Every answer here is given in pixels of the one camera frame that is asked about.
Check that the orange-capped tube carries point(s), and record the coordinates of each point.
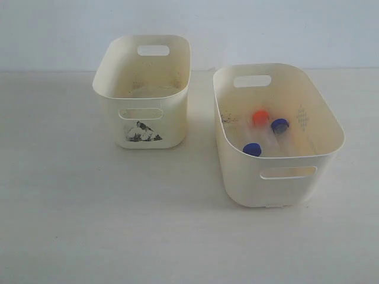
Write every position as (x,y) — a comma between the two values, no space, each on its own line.
(261,132)

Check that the blue-capped tube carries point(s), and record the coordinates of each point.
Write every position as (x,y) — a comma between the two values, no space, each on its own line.
(280,125)

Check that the cream plastic bin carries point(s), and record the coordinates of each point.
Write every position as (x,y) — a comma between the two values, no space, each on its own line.
(288,173)
(142,84)

